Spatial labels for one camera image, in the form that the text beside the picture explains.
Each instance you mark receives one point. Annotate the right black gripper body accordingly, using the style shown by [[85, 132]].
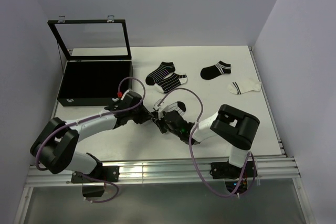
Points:
[[164, 127]]

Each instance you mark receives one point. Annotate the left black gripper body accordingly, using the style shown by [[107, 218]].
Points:
[[134, 113]]

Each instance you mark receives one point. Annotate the white sock black thin stripes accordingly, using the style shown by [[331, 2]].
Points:
[[178, 106]]

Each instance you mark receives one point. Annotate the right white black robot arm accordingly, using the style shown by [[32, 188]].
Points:
[[235, 126]]

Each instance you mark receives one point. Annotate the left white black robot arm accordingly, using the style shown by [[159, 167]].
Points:
[[54, 149]]

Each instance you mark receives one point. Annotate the black white-striped sock white toe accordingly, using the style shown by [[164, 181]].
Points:
[[170, 83]]

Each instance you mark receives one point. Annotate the black sock with purple stripes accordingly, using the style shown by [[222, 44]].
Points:
[[160, 73]]

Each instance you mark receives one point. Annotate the black display case base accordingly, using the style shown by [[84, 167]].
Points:
[[94, 83]]

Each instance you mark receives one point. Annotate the black glass-panel case lid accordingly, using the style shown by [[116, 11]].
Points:
[[92, 39]]

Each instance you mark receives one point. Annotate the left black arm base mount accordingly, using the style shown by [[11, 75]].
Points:
[[95, 184]]

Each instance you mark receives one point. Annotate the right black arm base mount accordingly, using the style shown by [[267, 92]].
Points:
[[224, 170]]

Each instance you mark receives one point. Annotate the aluminium front frame rail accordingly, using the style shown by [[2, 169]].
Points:
[[169, 191]]

